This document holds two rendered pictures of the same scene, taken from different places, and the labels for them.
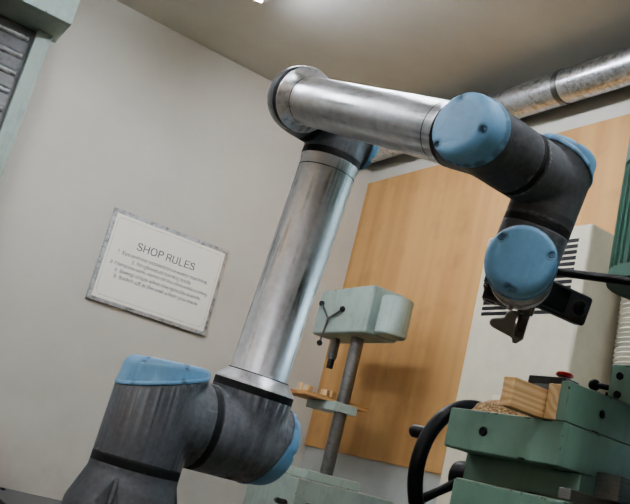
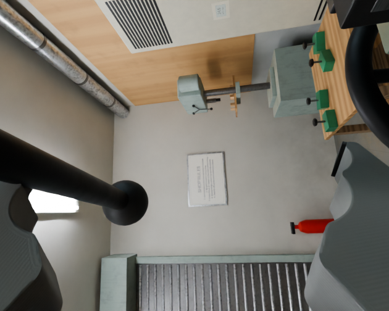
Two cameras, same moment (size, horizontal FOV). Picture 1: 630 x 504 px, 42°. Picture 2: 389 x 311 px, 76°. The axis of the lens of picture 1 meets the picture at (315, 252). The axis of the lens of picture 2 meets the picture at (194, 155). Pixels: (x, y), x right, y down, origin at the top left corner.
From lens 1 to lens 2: 1.33 m
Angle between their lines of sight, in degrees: 17
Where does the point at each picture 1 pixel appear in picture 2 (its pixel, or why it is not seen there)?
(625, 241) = not seen: outside the picture
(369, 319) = (194, 94)
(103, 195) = (186, 213)
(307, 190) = not seen: outside the picture
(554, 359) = not seen: outside the picture
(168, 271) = (204, 176)
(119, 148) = (165, 213)
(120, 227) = (195, 202)
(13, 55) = (148, 268)
